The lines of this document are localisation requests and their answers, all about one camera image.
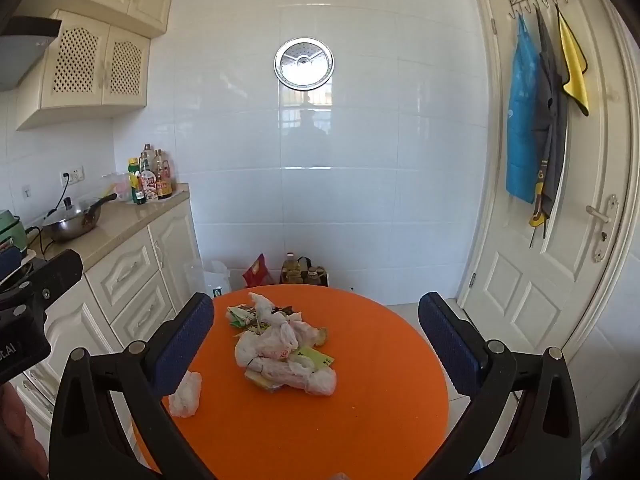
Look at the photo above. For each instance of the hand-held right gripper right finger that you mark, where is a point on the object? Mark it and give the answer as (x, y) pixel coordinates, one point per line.
(445, 345)

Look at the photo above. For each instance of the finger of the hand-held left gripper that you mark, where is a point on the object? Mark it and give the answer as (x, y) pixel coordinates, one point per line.
(10, 266)
(60, 267)

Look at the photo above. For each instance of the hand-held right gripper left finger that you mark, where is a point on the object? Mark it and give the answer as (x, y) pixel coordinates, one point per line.
(192, 340)

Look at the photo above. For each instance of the person's left hand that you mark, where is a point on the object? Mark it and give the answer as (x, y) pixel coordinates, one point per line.
(17, 435)

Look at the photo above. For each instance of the green rice cooker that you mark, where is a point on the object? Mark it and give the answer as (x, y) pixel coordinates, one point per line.
(11, 230)

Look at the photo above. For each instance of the green and white wrapper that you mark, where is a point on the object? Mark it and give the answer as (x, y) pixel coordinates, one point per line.
(239, 315)

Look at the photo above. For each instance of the small crumpled white tissue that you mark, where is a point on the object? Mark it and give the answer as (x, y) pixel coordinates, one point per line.
(186, 396)

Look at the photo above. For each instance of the clear plastic floor container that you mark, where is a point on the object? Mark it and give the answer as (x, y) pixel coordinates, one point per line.
(197, 280)

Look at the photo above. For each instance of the black and yellow wrapper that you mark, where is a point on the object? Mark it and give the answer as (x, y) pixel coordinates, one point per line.
(254, 328)

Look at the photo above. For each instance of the cream base cabinet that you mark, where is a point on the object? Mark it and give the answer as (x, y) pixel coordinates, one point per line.
(130, 270)

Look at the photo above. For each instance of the fluffy crumpled white tissue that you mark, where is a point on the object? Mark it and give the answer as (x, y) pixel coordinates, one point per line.
(260, 305)

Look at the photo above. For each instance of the white panel door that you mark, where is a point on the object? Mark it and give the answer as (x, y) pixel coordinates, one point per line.
(510, 285)

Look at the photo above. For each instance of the red snack bag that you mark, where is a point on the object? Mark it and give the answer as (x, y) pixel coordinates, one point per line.
(257, 272)

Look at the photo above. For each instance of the clear plastic measuring cup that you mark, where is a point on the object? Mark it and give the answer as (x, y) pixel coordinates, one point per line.
(117, 187)

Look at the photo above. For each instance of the knotted white plastic bag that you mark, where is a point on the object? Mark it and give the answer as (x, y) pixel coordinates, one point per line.
(295, 377)

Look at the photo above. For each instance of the lime green wrapper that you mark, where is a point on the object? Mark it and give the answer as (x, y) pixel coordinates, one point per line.
(316, 358)

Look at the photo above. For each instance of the cream lattice door cabinet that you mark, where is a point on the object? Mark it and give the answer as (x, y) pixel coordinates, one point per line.
(80, 65)

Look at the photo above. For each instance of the grey range hood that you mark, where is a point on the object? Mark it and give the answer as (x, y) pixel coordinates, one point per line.
(22, 50)

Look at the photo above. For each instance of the blue apron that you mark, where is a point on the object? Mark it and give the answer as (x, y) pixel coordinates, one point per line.
(520, 125)

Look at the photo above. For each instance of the grey apron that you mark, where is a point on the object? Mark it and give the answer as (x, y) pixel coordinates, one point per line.
(550, 135)

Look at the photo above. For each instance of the round metal vent cover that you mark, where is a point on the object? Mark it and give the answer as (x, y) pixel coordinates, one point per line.
(304, 64)

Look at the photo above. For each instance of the yellow cleaning cloth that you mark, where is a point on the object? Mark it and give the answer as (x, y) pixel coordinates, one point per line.
(572, 70)

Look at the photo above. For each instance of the white wall outlet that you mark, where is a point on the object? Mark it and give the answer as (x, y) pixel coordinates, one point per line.
(72, 175)

